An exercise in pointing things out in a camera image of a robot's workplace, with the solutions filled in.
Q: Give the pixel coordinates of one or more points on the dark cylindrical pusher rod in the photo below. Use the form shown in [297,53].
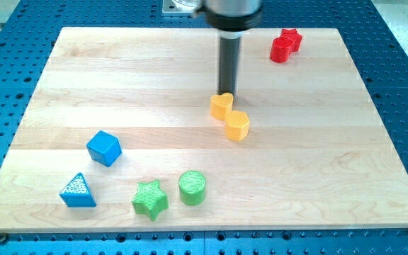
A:
[228,65]

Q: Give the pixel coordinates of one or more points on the yellow heart block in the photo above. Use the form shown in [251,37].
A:
[221,105]

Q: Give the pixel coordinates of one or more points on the yellow hexagon block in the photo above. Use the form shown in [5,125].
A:
[236,125]

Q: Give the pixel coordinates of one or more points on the red cylinder-like block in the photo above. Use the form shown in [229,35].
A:
[280,49]

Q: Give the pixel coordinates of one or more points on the red star block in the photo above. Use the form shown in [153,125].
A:
[293,36]

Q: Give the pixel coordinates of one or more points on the silver metal mounting plate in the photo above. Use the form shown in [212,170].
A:
[179,8]

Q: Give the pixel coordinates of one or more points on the light wooden board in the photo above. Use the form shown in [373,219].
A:
[317,155]

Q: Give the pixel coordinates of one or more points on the green cylinder block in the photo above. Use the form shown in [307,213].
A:
[192,186]

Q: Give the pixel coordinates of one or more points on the blue cube block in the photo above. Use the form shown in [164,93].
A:
[104,148]

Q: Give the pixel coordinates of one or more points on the green star block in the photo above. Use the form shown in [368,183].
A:
[150,200]

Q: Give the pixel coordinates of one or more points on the blue triangle block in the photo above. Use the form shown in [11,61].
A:
[77,194]

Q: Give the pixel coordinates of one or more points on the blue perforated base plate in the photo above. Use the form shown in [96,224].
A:
[376,33]

